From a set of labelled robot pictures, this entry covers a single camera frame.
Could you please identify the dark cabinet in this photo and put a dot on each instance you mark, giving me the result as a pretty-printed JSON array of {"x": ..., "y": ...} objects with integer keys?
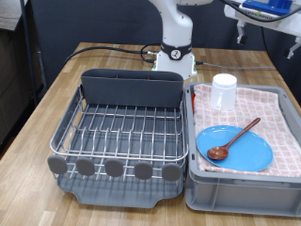
[{"x": 12, "y": 78}]

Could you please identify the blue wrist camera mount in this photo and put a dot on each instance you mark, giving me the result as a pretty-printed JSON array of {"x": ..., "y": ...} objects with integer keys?
[{"x": 266, "y": 6}]

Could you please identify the grey plastic crate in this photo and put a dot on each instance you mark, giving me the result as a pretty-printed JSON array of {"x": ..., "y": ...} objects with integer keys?
[{"x": 238, "y": 194}]

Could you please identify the black metal pole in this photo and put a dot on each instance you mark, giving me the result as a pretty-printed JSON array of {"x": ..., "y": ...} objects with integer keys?
[{"x": 27, "y": 47}]

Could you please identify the orange item under towel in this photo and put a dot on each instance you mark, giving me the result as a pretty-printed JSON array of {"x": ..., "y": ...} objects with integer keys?
[{"x": 192, "y": 100}]

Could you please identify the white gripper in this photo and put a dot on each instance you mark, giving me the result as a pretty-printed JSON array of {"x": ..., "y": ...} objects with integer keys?
[{"x": 282, "y": 25}]

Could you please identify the pink checked towel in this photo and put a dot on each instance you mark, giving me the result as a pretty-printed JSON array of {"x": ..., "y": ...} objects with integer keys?
[{"x": 282, "y": 125}]

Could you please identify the brown wooden spoon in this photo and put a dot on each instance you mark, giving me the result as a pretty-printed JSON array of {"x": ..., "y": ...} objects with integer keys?
[{"x": 218, "y": 153}]

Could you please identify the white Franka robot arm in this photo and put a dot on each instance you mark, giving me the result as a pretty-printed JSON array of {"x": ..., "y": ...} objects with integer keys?
[{"x": 175, "y": 25}]

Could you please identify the grey dish drying rack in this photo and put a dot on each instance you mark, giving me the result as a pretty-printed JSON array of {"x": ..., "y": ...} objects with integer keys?
[{"x": 109, "y": 194}]

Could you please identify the blue plate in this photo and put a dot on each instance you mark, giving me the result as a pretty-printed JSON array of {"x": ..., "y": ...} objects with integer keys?
[{"x": 250, "y": 153}]

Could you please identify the dark grey cutlery holder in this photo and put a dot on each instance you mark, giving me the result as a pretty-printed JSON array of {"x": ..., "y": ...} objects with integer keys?
[{"x": 131, "y": 91}]

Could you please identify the white plastic mug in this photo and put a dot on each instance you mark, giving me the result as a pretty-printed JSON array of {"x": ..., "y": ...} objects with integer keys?
[{"x": 223, "y": 89}]

